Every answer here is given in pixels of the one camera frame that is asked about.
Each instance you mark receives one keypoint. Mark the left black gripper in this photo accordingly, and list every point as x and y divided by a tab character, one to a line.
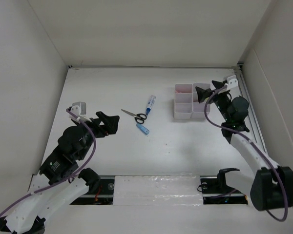
111	123

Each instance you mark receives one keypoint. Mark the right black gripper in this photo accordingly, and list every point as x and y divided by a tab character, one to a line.
203	94

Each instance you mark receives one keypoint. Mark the blue capped glue pen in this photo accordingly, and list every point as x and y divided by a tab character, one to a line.
150	104

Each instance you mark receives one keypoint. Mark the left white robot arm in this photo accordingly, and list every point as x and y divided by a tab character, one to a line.
62	178

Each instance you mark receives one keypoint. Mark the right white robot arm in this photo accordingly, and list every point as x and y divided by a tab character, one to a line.
271	186

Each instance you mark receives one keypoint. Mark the right white compartment container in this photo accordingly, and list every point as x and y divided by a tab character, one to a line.
198	108

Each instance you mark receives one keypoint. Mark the white compartment container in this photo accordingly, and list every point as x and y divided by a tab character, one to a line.
183	102
198	108

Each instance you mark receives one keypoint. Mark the left white compartment container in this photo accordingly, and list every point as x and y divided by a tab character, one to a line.
183	102

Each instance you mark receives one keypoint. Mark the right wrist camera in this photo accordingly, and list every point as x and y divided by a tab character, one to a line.
231	82

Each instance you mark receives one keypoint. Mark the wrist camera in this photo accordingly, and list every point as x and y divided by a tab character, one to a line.
231	82
79	110

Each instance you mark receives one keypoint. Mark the black handled scissors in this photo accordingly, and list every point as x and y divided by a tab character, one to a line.
139	118

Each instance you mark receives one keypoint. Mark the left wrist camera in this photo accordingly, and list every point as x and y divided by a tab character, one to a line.
79	110

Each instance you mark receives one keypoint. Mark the aluminium side rail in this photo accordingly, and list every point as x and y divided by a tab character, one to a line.
251	121

